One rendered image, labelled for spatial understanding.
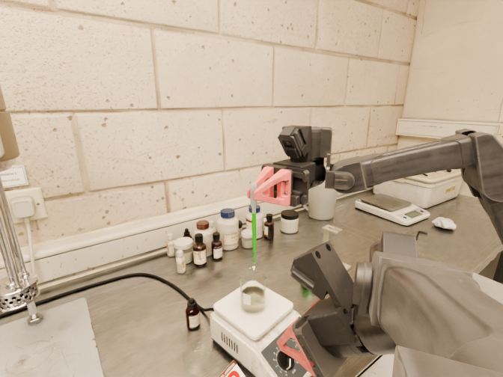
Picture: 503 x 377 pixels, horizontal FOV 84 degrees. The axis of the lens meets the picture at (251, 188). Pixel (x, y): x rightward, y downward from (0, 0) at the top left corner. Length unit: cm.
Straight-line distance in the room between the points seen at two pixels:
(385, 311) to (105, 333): 61
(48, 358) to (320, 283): 55
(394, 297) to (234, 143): 89
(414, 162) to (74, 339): 76
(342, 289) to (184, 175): 72
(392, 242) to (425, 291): 20
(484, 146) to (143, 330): 74
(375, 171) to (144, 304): 61
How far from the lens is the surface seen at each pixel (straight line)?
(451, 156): 61
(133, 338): 71
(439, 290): 19
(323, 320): 37
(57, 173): 90
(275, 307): 60
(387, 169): 59
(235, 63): 105
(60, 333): 77
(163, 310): 76
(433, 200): 155
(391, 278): 24
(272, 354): 56
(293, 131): 53
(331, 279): 36
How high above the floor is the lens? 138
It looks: 17 degrees down
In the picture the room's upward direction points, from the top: straight up
